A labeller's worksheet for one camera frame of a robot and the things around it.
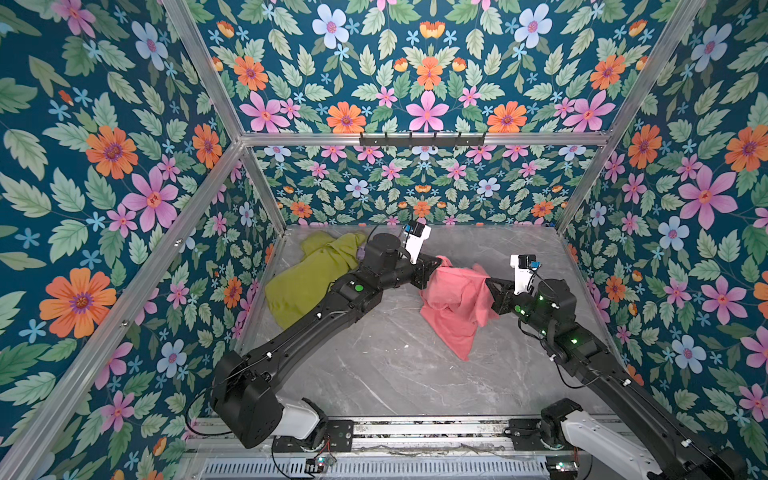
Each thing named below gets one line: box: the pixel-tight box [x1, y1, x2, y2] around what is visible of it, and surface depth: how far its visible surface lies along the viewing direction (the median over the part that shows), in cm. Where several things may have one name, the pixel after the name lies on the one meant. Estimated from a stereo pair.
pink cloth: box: [418, 256, 499, 361], surface depth 80 cm
